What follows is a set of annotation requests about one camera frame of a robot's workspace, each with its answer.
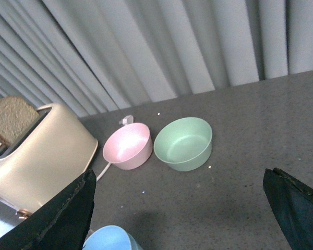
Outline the white toaster power cord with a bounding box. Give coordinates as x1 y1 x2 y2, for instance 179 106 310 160
96 115 135 181

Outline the grey pleated curtain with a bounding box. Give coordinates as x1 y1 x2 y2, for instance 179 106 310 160
0 1 313 117

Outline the cream two-slot toaster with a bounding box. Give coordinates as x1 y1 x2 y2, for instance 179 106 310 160
0 104 98 215

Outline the pink plastic bowl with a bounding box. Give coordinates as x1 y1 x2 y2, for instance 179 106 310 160
103 122 153 170

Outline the green plastic bowl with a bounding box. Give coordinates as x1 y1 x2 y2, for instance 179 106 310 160
153 117 213 171

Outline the brown bread slice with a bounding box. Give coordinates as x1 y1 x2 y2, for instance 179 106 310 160
0 96 39 147

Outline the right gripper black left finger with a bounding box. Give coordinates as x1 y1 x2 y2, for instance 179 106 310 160
0 170 96 249

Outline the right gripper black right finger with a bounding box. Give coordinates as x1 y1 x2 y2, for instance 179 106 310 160
263 168 313 249

